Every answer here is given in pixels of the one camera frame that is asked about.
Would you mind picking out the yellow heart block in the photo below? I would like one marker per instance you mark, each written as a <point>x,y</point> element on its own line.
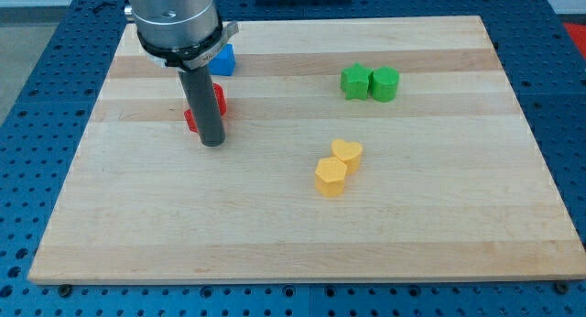
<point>348,152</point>

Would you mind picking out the wooden cutting board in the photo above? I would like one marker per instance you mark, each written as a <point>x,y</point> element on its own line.
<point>452,186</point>

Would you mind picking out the green star block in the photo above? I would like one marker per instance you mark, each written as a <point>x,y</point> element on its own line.
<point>355,81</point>

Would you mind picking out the yellow hexagon block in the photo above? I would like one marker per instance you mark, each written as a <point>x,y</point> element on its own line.
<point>330,175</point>

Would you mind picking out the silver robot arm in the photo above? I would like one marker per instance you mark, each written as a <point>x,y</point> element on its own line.
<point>181,34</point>

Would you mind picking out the red object at edge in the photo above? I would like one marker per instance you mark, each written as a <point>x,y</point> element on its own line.
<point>577,33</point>

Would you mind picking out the red circle block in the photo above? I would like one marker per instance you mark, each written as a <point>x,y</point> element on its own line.
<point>220,97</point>

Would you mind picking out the green round block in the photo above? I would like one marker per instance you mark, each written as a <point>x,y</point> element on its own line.
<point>384,83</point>

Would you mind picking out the blue block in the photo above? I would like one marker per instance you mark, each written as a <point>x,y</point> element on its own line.
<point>223,64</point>

